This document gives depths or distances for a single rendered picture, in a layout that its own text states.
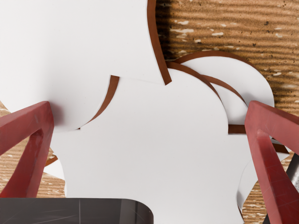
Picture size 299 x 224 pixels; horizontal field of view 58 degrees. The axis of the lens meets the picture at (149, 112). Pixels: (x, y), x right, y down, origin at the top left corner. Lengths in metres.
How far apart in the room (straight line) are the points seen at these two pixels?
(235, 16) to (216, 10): 0.01
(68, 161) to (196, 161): 0.07
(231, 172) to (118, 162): 0.07
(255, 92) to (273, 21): 0.05
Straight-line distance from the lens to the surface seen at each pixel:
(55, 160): 0.24
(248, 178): 0.19
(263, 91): 0.16
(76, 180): 0.17
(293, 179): 0.32
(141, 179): 0.17
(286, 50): 0.20
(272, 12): 0.19
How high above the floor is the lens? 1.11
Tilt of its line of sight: 57 degrees down
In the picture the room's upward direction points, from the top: 178 degrees counter-clockwise
